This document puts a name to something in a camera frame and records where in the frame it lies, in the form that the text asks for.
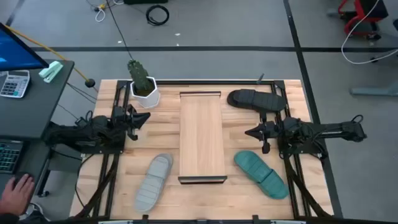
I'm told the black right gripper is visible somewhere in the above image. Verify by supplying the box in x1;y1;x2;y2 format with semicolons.
244;111;282;155

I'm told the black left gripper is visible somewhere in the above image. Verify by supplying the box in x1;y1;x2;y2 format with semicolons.
110;104;151;141

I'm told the black slipper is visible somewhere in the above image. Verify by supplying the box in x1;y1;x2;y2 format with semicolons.
226;88;287;113

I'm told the teal slipper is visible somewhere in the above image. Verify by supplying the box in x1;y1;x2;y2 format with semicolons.
233;150;290;200

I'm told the grey slipper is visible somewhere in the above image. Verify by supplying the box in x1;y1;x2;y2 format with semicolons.
134;152;174;213

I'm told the wooden shelf board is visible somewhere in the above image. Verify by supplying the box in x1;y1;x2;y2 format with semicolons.
177;90;228;185

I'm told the white hexagonal plant pot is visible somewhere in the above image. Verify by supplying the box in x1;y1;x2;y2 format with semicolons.
129;76;161;110

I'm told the green cactus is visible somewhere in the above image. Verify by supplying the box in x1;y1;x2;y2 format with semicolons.
126;58;150;94

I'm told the mint green stapler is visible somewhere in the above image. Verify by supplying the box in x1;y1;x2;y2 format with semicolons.
38;60;64;83

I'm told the black desk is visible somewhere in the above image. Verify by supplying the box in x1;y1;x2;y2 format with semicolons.
0;58;75;217

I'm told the black box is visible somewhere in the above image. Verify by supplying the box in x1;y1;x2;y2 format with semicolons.
123;0;169;5

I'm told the grey table foot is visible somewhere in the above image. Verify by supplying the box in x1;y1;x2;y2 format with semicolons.
349;83;398;97

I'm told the grey calculator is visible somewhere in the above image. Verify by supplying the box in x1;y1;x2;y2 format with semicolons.
0;70;31;99

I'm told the backlit keyboard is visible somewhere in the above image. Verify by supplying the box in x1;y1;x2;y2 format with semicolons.
0;140;24;174

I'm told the computer monitor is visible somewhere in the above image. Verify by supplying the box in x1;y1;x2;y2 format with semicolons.
0;22;50;72

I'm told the person's hand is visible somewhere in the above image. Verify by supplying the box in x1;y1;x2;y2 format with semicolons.
0;173;35;217

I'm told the black aluminium table frame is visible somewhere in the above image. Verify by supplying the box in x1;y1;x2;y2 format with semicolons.
70;79;335;224

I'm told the long black floor cable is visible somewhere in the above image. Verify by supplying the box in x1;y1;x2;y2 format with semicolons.
105;0;135;62

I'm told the coiled black cable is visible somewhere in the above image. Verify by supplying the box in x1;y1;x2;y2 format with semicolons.
146;4;170;26

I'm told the white cable loop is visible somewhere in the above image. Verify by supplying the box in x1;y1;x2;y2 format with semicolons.
95;5;107;23

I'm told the yellow cable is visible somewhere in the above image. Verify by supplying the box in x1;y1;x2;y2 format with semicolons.
2;24;91;82

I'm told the long white cable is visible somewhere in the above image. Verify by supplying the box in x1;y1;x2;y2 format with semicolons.
341;0;398;65

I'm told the red frame black chair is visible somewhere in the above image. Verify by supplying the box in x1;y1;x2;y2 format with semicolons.
338;0;389;40

